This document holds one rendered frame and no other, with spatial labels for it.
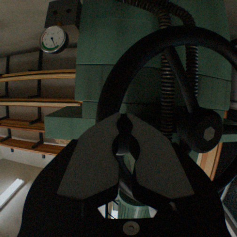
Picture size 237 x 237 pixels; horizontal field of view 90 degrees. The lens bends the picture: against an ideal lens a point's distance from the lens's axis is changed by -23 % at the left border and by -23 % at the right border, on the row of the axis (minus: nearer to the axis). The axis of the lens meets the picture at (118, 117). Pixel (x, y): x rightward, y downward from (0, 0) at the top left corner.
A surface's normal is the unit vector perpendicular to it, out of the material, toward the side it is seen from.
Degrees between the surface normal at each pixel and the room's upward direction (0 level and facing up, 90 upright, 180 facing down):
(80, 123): 90
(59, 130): 90
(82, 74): 90
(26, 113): 90
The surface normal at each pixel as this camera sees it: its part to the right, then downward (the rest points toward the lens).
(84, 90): 0.01, 0.20
